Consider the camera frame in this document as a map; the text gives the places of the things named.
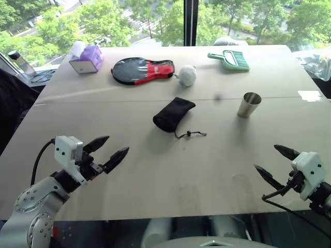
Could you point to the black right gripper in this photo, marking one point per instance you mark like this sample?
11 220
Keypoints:
297 180

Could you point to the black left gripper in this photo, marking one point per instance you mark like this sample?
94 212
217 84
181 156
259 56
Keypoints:
88 166

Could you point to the stainless steel cup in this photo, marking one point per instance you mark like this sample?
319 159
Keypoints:
248 107

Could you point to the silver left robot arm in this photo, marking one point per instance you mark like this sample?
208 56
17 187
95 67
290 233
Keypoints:
33 196

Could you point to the clear plastic bag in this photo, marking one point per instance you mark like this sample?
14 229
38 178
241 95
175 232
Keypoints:
315 65

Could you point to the black red paddle case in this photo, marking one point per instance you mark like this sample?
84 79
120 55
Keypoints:
132 71

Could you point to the grey rounded leg shape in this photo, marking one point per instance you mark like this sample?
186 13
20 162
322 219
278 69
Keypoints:
155 232

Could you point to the purple house tissue box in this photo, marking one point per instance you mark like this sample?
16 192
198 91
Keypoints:
89 58

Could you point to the black fabric chair back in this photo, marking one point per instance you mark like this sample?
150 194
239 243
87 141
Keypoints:
15 108

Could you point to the mint green dustpan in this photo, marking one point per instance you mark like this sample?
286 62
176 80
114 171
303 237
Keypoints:
232 69

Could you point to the silver robot torso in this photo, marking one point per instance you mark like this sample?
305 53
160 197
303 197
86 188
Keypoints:
207 244

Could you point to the white paper roll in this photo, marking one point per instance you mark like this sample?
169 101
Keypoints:
77 49

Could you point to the green hand brush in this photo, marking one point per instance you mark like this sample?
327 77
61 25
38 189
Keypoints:
238 59

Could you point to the white fluffy ball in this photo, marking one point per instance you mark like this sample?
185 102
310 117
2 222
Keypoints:
187 76

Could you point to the clear bottle black cap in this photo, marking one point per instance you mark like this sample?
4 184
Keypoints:
22 64

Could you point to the grey rounded object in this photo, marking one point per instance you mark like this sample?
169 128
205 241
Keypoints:
230 41

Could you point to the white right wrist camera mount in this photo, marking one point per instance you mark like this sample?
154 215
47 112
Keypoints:
310 168

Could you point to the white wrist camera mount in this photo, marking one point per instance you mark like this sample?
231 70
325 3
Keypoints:
66 149
310 168

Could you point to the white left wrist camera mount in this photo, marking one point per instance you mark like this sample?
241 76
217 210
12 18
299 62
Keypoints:
66 149

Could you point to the black window frame post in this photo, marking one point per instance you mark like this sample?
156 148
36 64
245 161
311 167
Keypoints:
190 23

